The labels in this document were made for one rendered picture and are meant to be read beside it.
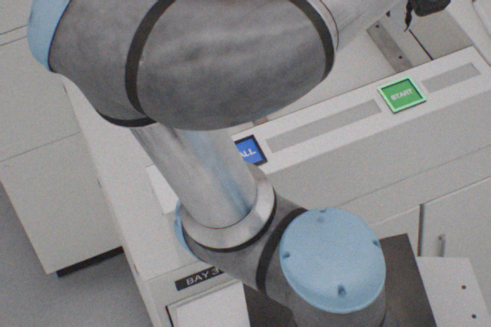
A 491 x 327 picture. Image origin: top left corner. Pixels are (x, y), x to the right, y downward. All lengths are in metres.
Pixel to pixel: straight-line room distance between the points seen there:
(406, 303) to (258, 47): 0.64
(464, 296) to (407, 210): 0.25
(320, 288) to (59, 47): 0.42
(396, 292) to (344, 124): 0.28
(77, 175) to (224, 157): 1.22
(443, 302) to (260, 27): 0.75
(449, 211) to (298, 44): 0.95
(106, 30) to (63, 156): 1.37
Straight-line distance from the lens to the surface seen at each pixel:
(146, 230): 1.54
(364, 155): 1.46
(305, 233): 1.11
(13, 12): 1.87
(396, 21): 1.35
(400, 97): 1.48
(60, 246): 2.38
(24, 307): 2.52
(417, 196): 1.62
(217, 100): 0.77
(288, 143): 1.43
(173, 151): 0.96
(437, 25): 1.67
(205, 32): 0.76
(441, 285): 1.45
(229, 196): 1.06
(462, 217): 1.74
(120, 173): 1.62
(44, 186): 2.21
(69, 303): 2.49
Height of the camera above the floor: 2.05
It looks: 51 degrees down
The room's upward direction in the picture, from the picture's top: 9 degrees counter-clockwise
